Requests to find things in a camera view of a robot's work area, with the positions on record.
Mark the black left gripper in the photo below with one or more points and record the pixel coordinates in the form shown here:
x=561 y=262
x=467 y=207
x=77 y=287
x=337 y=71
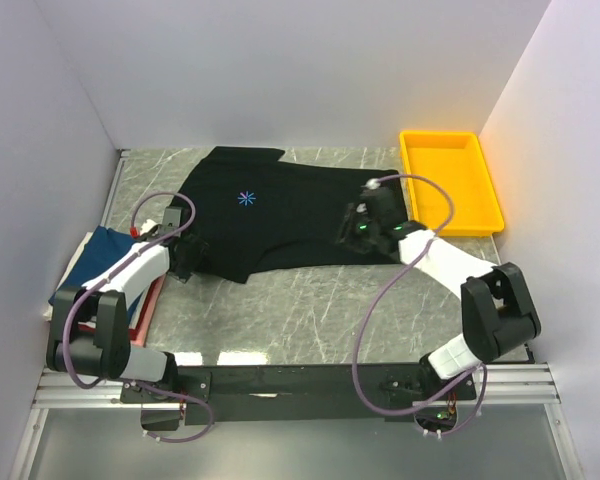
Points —
x=197 y=249

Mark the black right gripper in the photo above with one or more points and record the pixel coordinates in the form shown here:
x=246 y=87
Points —
x=345 y=238

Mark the black t shirt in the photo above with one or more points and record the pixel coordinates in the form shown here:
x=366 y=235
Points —
x=257 y=213

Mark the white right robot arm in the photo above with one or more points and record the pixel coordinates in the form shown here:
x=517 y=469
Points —
x=497 y=311

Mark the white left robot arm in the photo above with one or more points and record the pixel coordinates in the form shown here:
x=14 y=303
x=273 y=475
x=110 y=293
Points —
x=91 y=310

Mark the folded white t shirt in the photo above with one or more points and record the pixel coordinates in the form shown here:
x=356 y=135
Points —
x=47 y=315

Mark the yellow plastic bin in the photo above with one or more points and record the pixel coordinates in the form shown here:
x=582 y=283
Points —
x=455 y=161

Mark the folded red t shirt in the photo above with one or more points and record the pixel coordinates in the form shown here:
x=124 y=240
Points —
x=88 y=327

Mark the black base crossbar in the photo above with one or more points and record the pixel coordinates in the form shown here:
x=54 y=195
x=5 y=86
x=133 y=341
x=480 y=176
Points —
x=292 y=392

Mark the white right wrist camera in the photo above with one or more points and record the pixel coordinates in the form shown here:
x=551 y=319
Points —
x=372 y=184

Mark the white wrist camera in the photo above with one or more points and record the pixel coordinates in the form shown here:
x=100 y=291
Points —
x=147 y=228
x=372 y=184

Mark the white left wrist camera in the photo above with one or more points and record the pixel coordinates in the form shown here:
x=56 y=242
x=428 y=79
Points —
x=147 y=228

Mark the aluminium rail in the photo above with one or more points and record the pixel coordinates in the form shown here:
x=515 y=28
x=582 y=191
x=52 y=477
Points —
x=504 y=384

